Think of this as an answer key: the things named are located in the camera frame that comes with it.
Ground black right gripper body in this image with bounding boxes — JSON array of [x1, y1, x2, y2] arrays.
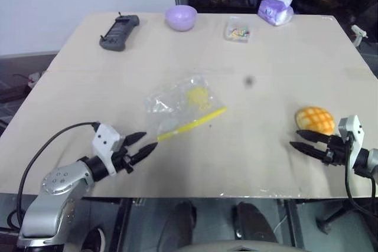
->
[[323, 134, 351, 166]]

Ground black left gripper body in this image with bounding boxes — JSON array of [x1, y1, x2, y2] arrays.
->
[[112, 142, 135, 175]]

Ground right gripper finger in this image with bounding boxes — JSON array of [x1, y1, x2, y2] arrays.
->
[[296, 129, 334, 144], [289, 141, 328, 162]]

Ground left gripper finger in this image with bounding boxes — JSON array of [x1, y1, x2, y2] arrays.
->
[[129, 142, 159, 166], [123, 132, 148, 147]]

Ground yellow bun toy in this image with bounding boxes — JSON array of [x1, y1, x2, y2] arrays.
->
[[294, 106, 336, 135]]

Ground clear yellow zip bag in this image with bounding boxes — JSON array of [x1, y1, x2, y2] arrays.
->
[[144, 75, 228, 143]]

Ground black stand base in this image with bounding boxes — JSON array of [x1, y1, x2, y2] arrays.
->
[[315, 201, 364, 234]]

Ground dark rounded shape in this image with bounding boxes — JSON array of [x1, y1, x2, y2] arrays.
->
[[234, 201, 278, 247]]

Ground grey handheld controller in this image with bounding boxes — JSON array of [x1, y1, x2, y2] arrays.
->
[[99, 12, 140, 53]]

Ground white glue gun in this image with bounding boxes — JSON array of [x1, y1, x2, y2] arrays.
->
[[350, 24, 369, 48]]

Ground white power strip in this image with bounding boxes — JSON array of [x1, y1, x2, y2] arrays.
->
[[28, 70, 48, 88]]

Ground purple bowl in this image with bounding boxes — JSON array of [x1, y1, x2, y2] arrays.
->
[[164, 5, 198, 32]]

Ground clear box of colourful pins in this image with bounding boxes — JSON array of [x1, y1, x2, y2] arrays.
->
[[223, 16, 252, 44]]

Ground purple tissue pack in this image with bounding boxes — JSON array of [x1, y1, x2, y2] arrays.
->
[[258, 0, 295, 27]]

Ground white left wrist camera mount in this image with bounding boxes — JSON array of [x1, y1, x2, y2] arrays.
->
[[92, 123, 126, 175]]

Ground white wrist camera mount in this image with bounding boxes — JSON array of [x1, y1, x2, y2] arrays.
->
[[338, 115, 364, 158], [92, 123, 126, 175]]

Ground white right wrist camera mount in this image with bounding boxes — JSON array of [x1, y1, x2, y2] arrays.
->
[[338, 115, 364, 158]]

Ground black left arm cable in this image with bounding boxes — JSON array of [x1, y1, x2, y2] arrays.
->
[[17, 121, 100, 226]]

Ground thin white cable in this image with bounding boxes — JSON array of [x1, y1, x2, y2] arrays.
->
[[273, 213, 289, 235]]

